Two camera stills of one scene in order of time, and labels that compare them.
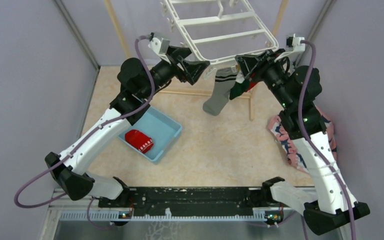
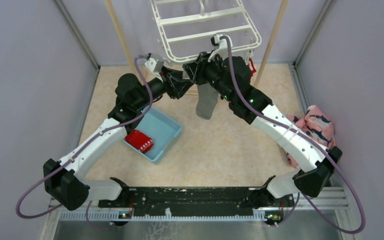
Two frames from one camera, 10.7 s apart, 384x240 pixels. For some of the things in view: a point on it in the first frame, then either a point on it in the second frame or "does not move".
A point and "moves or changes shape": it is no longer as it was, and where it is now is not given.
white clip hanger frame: [219, 17] moves or changes shape
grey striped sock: [225, 78] moves or changes shape
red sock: [138, 140] does not move
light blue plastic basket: [164, 131] does not move
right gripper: [248, 63] → [195, 70]
